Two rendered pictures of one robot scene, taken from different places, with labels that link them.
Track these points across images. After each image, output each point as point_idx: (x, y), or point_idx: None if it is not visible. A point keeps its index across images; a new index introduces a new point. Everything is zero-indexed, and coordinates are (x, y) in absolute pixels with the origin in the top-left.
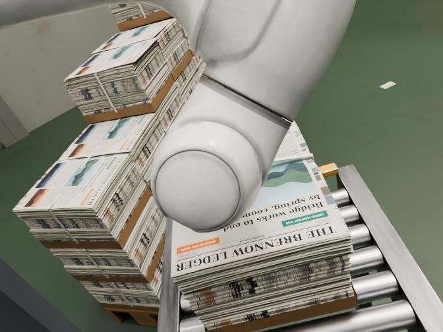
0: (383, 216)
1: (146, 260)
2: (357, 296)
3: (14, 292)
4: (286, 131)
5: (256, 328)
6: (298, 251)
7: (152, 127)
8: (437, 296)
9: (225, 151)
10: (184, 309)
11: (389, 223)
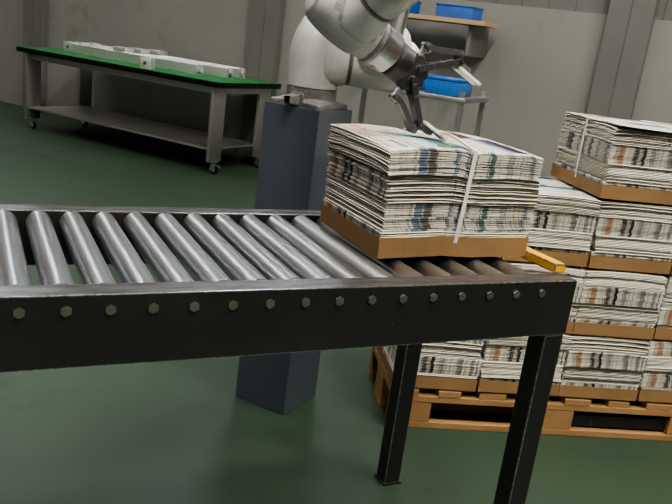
0: (496, 281)
1: None
2: (391, 267)
3: (321, 170)
4: (365, 10)
5: (336, 228)
6: (370, 146)
7: (577, 208)
8: (406, 285)
9: None
10: None
11: (487, 282)
